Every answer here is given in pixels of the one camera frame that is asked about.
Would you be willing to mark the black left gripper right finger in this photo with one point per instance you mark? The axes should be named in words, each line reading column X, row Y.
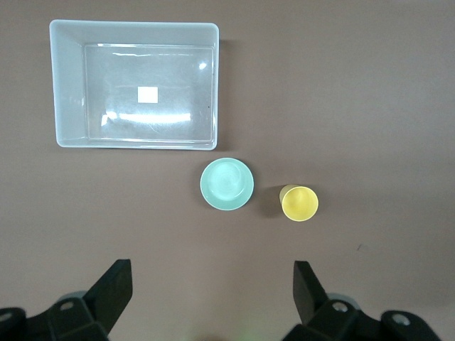
column 313, row 302

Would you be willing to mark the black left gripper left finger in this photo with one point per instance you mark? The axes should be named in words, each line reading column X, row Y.
column 106, row 298

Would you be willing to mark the mint green bowl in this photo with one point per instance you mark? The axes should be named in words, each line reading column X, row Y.
column 227, row 184

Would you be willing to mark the brown table cover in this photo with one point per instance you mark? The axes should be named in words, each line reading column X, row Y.
column 355, row 106

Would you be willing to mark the translucent white plastic bin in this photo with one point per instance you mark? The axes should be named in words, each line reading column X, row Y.
column 71, row 106

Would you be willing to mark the yellow cup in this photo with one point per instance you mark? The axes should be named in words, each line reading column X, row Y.
column 299, row 204

